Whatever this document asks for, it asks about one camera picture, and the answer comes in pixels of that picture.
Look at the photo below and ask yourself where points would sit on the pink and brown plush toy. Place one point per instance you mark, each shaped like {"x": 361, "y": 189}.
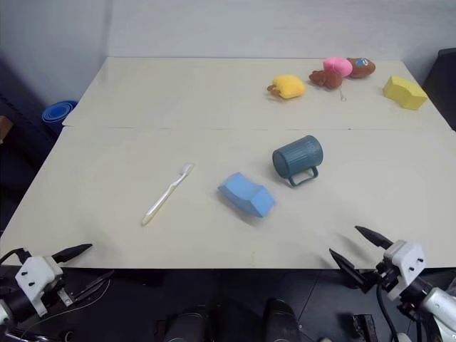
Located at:
{"x": 335, "y": 67}

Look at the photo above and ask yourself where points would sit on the yellow sponge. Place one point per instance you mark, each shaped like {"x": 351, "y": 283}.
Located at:
{"x": 404, "y": 92}

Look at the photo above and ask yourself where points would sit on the white toothbrush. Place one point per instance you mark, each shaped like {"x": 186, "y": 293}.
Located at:
{"x": 167, "y": 194}

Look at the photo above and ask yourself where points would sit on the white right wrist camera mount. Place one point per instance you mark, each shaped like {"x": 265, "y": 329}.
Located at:
{"x": 406, "y": 258}

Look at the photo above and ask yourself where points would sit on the brown plush toy blue patch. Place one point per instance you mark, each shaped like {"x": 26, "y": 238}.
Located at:
{"x": 364, "y": 70}

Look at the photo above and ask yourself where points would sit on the dark ribbed block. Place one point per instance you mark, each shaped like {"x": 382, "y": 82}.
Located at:
{"x": 364, "y": 327}

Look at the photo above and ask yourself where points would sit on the dark rounded shape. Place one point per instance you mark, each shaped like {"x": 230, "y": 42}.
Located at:
{"x": 281, "y": 320}
{"x": 187, "y": 326}

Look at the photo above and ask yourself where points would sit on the brown cardboard box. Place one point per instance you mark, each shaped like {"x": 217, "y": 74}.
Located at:
{"x": 4, "y": 128}

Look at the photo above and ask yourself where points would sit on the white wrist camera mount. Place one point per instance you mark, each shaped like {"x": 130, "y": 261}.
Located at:
{"x": 406, "y": 258}
{"x": 35, "y": 276}

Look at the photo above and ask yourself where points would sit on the blue sponge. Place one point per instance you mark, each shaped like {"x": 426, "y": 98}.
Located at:
{"x": 246, "y": 196}

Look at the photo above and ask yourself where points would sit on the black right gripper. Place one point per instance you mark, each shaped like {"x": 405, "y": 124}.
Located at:
{"x": 384, "y": 278}

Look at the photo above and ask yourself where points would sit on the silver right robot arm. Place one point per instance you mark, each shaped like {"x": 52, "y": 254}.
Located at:
{"x": 438, "y": 306}

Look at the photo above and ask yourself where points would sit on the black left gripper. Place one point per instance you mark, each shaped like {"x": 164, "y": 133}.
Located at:
{"x": 64, "y": 289}

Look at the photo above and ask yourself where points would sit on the yellow plush toy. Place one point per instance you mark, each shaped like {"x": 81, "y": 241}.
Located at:
{"x": 288, "y": 86}

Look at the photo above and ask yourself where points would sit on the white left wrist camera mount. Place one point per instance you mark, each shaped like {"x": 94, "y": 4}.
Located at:
{"x": 35, "y": 276}

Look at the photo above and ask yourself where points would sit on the teal ribbed plastic mug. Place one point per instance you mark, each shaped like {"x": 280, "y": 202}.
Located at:
{"x": 299, "y": 155}

